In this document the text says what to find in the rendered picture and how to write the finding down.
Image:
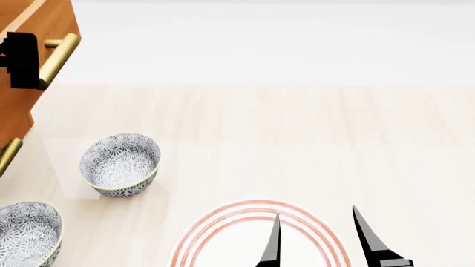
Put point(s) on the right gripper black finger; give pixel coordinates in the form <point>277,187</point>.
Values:
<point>373,244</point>
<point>272,244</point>

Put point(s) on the brown wooden cabinet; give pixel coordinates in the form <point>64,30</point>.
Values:
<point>13,9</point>

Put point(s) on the white plate with red rings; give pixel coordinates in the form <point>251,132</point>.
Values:
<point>230,242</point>

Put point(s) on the grey floral patterned bowl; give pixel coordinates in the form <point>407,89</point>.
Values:
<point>27,236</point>
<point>120,165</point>

